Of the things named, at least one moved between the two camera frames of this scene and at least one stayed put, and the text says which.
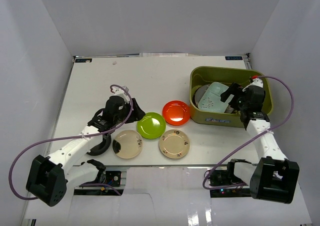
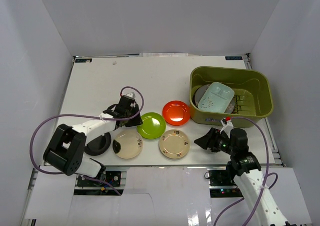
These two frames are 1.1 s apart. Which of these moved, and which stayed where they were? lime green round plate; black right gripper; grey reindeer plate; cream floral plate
Moved: black right gripper
Stayed: lime green round plate; cream floral plate; grey reindeer plate
